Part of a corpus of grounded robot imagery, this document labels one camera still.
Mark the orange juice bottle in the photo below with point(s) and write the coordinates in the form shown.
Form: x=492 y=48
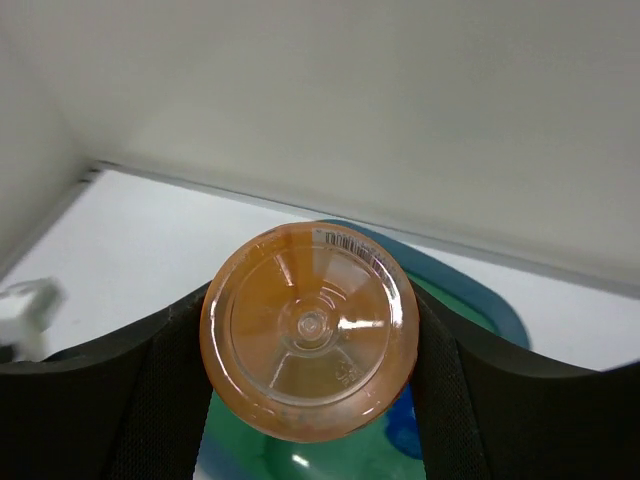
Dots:
x=309 y=331

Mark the green plastic bin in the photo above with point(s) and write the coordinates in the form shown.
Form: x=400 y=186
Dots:
x=232 y=449

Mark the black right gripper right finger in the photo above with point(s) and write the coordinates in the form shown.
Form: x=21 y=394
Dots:
x=489 y=409

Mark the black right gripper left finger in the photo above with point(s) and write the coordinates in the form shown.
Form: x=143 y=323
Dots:
x=131 y=404

